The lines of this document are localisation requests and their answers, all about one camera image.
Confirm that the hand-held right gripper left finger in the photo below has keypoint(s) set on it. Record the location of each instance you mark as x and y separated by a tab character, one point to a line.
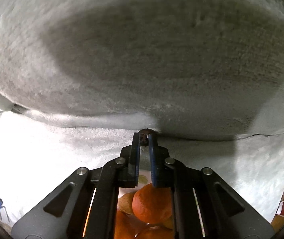
137	154

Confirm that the folded dark grey blanket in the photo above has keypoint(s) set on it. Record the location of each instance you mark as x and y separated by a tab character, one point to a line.
142	54

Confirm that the dark plum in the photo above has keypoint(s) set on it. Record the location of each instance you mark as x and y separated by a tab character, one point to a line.
144	135

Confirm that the light grey blanket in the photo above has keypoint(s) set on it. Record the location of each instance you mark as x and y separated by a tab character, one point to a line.
57	154

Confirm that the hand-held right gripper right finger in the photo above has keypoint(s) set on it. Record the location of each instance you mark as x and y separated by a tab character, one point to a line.
153	159

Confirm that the mandarin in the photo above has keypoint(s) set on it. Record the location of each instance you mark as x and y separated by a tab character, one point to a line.
151	204

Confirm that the white floral plate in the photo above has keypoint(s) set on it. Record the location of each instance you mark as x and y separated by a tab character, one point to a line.
146	172

